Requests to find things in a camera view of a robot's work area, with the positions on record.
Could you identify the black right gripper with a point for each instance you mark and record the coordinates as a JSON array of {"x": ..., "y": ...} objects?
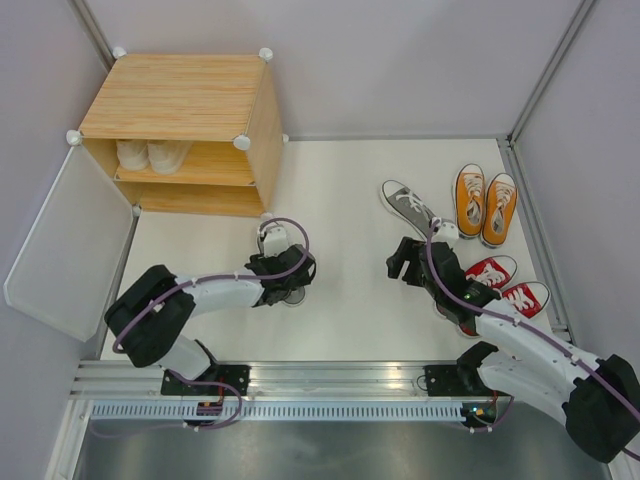
[{"x": 406, "y": 250}]

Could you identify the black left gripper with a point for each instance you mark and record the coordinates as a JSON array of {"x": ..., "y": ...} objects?
[{"x": 264, "y": 260}]

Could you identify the beige canvas shoe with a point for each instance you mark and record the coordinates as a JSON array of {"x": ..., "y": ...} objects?
[
  {"x": 132, "y": 154},
  {"x": 167, "y": 156}
]

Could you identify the grey sneaker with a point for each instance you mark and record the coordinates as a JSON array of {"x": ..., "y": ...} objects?
[
  {"x": 284, "y": 269},
  {"x": 404, "y": 203}
]

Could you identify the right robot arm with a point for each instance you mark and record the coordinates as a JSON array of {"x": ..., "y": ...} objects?
[{"x": 595, "y": 399}]

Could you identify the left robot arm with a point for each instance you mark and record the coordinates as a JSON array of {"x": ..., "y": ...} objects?
[{"x": 148, "y": 319}]

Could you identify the wooden shoe cabinet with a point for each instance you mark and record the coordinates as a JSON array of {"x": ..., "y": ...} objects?
[{"x": 225, "y": 105}]

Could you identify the translucent cabinet door panel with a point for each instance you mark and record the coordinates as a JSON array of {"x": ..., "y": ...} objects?
[{"x": 65, "y": 268}]

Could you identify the orange sneaker left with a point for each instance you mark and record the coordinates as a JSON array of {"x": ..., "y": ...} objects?
[{"x": 469, "y": 189}]

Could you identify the orange sneaker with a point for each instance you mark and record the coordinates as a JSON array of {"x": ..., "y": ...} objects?
[
  {"x": 501, "y": 202},
  {"x": 469, "y": 189}
]

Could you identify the red sneaker upper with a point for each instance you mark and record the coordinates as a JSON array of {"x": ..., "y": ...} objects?
[{"x": 496, "y": 272}]

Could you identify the red sneaker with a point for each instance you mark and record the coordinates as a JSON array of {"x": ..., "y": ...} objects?
[
  {"x": 496, "y": 272},
  {"x": 529, "y": 298}
]

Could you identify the orange sneaker right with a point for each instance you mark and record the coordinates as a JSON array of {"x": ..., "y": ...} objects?
[{"x": 501, "y": 202}]

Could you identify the red sneaker lower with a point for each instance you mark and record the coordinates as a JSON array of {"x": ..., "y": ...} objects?
[{"x": 529, "y": 298}]

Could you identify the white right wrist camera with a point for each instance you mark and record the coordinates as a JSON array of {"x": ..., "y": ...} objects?
[{"x": 444, "y": 231}]

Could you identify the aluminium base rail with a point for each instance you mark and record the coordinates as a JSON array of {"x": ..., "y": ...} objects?
[{"x": 281, "y": 381}]

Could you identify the white slotted cable duct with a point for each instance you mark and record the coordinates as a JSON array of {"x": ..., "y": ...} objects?
[{"x": 439, "y": 411}]

